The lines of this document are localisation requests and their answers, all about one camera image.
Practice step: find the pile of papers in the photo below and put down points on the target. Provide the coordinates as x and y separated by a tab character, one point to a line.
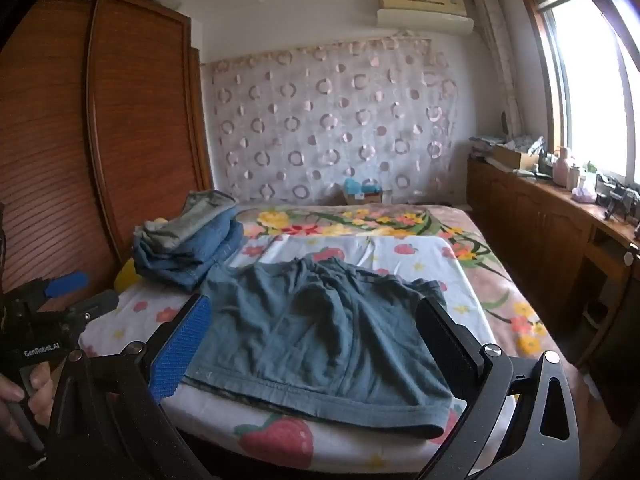
485	146

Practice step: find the white strawberry print sheet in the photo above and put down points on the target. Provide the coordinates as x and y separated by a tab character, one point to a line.
400	270

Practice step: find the wall air conditioner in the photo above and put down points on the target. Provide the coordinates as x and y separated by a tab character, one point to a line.
425	15

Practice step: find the low wooden cabinet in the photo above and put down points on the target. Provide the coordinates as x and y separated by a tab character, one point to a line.
540	230

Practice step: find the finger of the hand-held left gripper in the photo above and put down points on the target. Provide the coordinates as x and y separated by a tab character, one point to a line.
97	302
65	283

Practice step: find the white jar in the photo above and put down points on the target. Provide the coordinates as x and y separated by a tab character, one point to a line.
581	178

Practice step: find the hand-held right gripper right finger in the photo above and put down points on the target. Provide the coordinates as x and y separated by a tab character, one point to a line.
450	347

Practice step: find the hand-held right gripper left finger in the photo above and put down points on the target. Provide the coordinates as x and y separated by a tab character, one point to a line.
182	347

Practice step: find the pink bottle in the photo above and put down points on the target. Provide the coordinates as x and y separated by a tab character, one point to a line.
564	167

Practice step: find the yellow cushion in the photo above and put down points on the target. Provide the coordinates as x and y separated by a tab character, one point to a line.
125	275

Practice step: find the wooden wardrobe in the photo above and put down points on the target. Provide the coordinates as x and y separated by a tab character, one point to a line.
75	135

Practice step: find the pale patterned window curtain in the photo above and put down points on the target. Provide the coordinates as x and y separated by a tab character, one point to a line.
500	60

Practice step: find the floral bedspread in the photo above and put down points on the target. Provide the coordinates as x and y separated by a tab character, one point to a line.
500	280

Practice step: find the open cardboard box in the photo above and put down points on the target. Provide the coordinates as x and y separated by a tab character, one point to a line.
515	157

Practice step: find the light blue packet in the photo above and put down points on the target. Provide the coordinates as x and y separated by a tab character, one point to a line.
360	186

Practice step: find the folded blue denim jeans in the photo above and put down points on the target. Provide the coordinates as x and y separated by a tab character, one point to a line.
200	257

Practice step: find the blue-grey short pants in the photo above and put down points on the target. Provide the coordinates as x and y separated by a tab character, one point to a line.
310	330

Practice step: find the small black tripod gadget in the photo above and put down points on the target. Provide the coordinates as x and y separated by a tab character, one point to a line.
620	200

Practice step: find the window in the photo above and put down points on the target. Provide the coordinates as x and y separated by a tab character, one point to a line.
590	85

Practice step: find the folded grey-green pants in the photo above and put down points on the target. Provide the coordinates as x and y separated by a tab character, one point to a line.
200	220

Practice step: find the person's left hand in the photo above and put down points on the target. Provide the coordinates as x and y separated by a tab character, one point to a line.
42	395

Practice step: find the circle pattern curtain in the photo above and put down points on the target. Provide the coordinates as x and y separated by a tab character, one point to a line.
325	135

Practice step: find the small cardboard box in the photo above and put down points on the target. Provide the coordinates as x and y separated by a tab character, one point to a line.
367	199

